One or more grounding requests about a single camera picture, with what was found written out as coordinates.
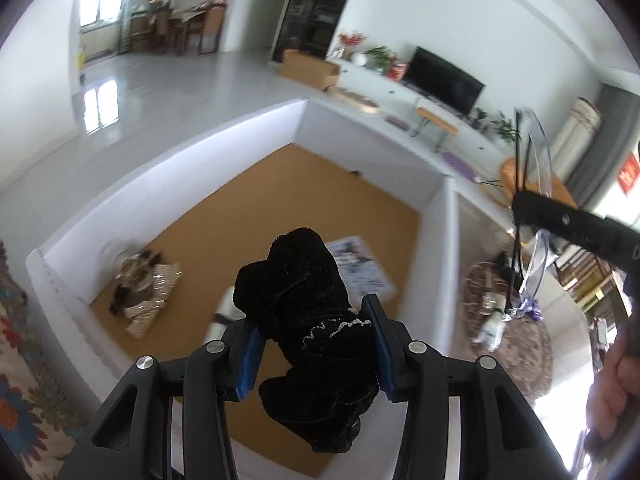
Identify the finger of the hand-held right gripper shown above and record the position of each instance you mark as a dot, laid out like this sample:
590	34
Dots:
565	220

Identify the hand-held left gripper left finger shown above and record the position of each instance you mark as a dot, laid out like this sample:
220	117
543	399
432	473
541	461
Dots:
250	360

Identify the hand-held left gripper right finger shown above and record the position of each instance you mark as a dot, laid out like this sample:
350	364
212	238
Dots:
382	355

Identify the white lotion bottle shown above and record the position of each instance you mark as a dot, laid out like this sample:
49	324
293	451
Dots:
225	307

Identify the black velvet hair bow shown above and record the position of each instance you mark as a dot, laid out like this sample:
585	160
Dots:
305	310

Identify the rhinestone bow hair clip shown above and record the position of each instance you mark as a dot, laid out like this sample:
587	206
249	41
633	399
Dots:
160	280

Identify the striped brown hair bow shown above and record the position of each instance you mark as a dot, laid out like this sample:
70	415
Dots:
125	300

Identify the white storage box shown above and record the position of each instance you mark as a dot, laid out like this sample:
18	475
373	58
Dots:
350	125

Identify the person's right hand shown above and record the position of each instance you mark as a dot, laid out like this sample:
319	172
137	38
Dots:
610	390

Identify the dark wooden chair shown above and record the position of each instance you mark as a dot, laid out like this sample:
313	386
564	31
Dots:
585	270

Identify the orange lounge chair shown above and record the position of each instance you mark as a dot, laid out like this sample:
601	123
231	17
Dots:
507	175

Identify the covered standing air conditioner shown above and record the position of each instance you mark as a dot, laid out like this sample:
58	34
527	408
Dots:
580	130

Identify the printed paper leaflet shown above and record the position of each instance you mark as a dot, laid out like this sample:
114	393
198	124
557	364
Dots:
360	265

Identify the grey curtain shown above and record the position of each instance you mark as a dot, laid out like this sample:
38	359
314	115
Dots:
607	130

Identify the large leafy potted plant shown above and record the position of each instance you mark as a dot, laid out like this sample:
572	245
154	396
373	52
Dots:
506	127

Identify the plastic water bottle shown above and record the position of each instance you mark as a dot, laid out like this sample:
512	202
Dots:
492	332

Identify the purple mat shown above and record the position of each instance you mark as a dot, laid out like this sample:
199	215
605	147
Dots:
461	166

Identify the small green potted plant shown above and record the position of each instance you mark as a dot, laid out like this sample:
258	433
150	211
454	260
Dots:
479	117

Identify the wooden stool with metal legs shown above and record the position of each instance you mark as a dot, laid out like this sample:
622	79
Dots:
435	116

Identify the black television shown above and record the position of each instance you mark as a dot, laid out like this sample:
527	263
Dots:
442	80

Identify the colourful patterned rug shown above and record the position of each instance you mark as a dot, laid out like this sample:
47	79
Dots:
30	385

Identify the white television cabinet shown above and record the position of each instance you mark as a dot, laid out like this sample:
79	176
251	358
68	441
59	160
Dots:
380	97

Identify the red gift bag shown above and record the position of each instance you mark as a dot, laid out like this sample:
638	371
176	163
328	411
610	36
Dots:
399	69

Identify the oval wooden board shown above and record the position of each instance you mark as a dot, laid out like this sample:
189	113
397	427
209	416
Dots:
355	100

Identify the round white vase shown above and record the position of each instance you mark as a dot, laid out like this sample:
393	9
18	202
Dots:
360	59

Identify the red flowers in vase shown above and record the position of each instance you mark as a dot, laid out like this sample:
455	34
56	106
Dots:
350	40

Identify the brown cardboard box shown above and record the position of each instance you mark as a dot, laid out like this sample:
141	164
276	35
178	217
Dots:
310	67

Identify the black display cabinet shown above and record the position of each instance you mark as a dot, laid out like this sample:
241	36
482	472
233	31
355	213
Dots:
320	5

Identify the wooden dining table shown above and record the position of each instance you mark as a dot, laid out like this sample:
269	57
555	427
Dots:
197	17

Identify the red wall hanging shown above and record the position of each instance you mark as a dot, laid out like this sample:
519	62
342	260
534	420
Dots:
630	175

